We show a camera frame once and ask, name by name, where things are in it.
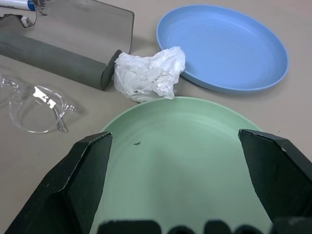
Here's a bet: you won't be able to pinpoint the green plastic plate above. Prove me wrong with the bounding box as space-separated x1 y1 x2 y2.
88 96 274 234

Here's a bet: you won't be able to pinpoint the blue plastic plate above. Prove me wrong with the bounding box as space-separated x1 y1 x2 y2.
156 3 290 94

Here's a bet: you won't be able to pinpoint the white charger with black cable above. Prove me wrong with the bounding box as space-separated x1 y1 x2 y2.
20 7 39 27

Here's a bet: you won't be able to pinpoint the clear frame eyeglasses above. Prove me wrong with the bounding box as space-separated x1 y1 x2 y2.
0 73 77 134

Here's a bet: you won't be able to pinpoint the crumpled white tissue paper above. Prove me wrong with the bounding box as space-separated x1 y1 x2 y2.
113 45 186 103

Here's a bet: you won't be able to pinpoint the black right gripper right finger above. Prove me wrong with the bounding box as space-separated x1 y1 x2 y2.
237 129 312 226

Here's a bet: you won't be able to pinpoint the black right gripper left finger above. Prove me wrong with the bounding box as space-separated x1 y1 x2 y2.
4 131 113 234

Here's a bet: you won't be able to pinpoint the white tube with blue cap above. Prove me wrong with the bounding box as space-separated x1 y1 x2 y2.
0 0 37 12

